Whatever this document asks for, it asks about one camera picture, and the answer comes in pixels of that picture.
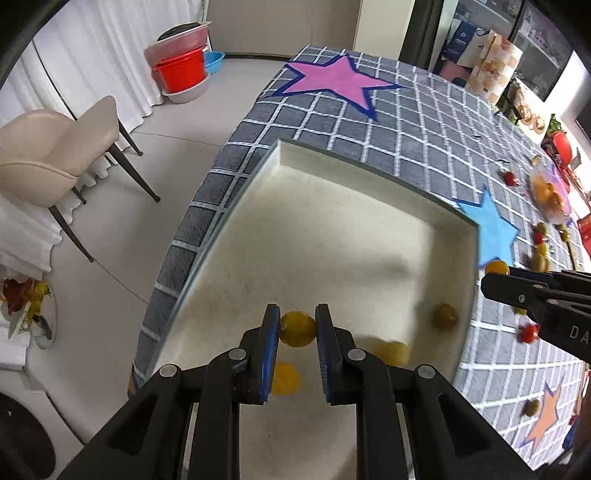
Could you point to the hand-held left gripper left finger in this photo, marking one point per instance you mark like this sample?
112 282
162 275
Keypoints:
272 355

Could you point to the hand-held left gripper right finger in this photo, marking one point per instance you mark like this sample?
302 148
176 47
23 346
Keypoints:
324 355

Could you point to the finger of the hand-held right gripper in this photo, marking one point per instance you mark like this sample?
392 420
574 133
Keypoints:
572 281
512 290

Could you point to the orange round fruit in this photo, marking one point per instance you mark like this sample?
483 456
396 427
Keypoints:
285 379
497 266

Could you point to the yellow round fruit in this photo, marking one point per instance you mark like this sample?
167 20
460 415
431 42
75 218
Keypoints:
393 353
299 328
564 235

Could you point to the white square tray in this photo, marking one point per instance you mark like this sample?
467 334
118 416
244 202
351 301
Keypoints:
332 230

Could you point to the red cherry tomato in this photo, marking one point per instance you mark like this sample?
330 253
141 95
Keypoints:
527 333
510 178
539 238

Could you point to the olive green round fruit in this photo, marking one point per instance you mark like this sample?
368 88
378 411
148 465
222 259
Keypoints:
541 227
445 316
532 407

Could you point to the plate of fruit in plastic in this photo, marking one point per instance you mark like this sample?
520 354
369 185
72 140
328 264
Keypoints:
549 194

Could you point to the red flower pot with plant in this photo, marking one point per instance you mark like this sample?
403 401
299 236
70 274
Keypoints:
561 144

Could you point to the grey checked star tablecloth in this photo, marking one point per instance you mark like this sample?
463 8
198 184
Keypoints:
415 115

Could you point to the checked paper bag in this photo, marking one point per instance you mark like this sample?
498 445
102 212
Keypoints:
496 67

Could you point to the white and blue paper bag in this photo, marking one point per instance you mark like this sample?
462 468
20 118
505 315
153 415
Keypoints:
466 42

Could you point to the red and yellow flower decoration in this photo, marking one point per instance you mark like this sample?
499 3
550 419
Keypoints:
23 297

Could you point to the white washing machine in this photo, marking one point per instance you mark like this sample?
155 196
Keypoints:
23 424

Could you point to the white plastic basin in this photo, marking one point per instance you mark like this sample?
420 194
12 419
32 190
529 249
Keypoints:
189 94

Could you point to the red plastic basin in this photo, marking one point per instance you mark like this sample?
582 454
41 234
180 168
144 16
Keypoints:
181 71

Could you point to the blue plastic basin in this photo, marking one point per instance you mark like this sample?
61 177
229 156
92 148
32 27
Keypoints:
213 62

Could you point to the beige padded chair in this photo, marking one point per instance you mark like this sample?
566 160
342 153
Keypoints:
46 147

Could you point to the pink translucent plastic basin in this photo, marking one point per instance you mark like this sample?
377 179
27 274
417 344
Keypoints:
178 44

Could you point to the white curtain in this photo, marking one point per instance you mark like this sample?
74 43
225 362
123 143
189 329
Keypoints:
106 46

